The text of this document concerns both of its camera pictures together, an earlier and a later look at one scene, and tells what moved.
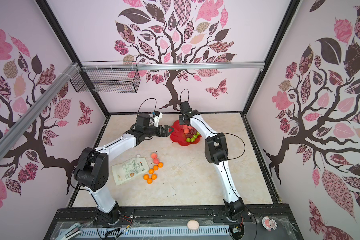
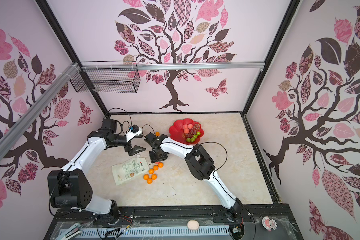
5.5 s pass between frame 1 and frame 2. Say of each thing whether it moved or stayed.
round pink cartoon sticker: stayed
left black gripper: moved
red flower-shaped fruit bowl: stayed
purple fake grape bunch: stayed
